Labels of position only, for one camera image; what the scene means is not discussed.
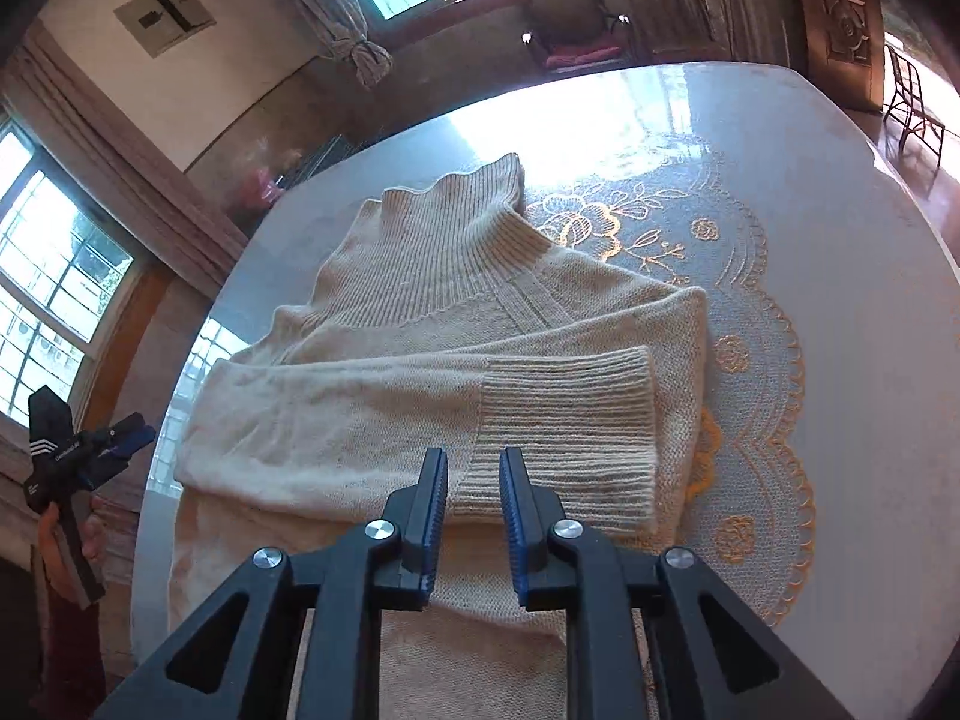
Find person's left hand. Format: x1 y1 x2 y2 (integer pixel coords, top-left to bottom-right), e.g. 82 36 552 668
38 494 108 587

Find wall electrical box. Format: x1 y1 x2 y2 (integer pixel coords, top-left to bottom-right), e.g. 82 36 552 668
113 0 218 58

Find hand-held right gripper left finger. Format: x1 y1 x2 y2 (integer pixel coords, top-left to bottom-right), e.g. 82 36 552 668
94 448 449 720

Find pink plastic bag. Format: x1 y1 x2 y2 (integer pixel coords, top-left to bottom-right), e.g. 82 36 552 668
243 157 283 212

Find carved wooden door leaf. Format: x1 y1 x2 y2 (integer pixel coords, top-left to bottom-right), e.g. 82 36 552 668
787 0 887 114

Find beige knit sweater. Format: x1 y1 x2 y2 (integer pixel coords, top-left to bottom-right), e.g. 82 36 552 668
166 152 710 720

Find tied grey curtain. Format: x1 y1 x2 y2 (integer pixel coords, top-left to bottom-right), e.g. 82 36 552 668
254 0 395 88

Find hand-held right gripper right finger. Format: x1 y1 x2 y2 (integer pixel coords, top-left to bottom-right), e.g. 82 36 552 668
499 446 857 720

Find rattan armchair with red cushion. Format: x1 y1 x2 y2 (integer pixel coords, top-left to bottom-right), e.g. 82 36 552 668
520 0 635 77

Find side window with grille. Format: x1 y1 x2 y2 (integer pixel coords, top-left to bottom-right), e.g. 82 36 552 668
0 115 137 425

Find beige pleated curtain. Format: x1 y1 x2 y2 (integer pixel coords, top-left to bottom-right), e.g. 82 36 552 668
0 37 249 302

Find black metal chair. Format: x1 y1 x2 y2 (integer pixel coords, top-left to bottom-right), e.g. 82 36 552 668
883 40 948 163

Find wire cage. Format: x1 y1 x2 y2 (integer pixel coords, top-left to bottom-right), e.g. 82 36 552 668
277 133 354 189

